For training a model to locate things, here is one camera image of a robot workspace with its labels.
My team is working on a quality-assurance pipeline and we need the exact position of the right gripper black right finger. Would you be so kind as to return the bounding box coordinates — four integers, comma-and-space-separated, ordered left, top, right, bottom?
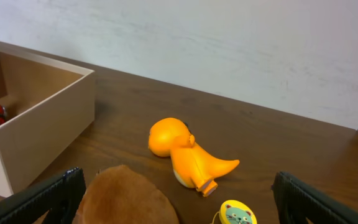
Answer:
272, 171, 358, 224

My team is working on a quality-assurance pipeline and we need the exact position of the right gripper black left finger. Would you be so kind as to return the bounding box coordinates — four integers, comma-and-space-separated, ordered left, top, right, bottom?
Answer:
0, 167, 86, 223

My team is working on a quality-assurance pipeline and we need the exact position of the brown plush toy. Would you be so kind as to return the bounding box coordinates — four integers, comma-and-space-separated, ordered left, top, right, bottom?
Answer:
76, 165, 179, 223

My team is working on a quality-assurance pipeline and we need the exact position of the yellow wooden rattle drum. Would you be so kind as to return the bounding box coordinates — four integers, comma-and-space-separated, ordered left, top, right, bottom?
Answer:
211, 200, 257, 224

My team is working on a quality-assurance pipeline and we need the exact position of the white cardboard box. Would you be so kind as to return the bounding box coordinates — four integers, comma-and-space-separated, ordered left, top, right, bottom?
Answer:
0, 45, 95, 197

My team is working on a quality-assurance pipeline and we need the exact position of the orange toy dinosaur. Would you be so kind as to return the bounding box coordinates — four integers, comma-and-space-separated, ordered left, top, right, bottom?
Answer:
148, 118, 240, 197

